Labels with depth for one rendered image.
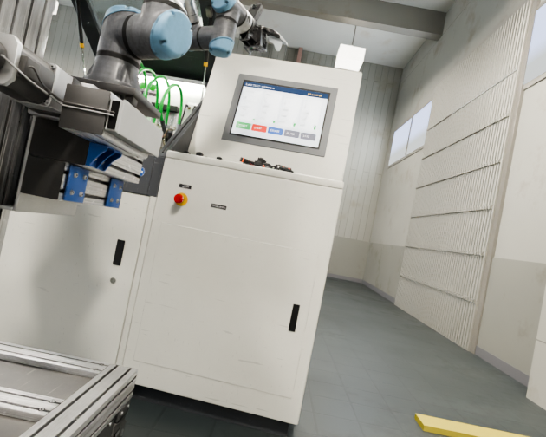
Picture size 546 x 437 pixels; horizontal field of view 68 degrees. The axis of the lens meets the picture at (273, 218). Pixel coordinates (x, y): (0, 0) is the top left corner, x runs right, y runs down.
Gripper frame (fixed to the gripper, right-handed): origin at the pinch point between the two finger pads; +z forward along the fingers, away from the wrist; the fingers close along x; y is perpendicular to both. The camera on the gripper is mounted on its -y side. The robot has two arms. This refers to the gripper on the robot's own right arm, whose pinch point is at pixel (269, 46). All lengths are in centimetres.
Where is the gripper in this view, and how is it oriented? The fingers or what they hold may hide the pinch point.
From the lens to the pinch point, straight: 172.8
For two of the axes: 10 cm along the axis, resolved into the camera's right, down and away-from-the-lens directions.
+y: -0.7, 9.9, -0.9
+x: 9.0, 0.3, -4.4
